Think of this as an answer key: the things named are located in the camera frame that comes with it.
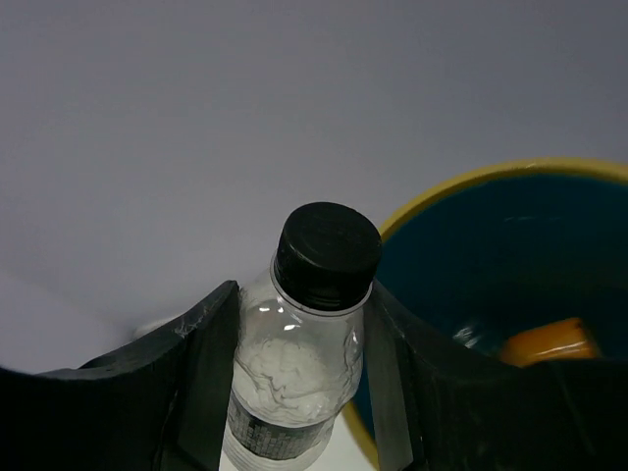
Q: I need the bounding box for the black label small bottle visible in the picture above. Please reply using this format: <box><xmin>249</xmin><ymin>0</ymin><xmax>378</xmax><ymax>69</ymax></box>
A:
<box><xmin>223</xmin><ymin>201</ymin><xmax>382</xmax><ymax>470</ymax></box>

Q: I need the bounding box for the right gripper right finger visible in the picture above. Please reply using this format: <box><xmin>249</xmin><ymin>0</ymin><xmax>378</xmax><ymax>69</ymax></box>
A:
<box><xmin>364</xmin><ymin>285</ymin><xmax>627</xmax><ymax>470</ymax></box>

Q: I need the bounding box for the orange plastic bottle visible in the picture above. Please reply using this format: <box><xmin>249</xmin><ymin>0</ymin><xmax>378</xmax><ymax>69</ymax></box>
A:
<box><xmin>498</xmin><ymin>318</ymin><xmax>602</xmax><ymax>368</ymax></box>

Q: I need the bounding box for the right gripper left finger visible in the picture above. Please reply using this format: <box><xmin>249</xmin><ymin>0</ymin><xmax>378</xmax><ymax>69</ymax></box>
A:
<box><xmin>1</xmin><ymin>281</ymin><xmax>239</xmax><ymax>470</ymax></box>

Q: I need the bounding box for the blue bin yellow rim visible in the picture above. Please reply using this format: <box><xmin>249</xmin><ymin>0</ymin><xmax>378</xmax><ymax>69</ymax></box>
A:
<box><xmin>345</xmin><ymin>158</ymin><xmax>627</xmax><ymax>470</ymax></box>

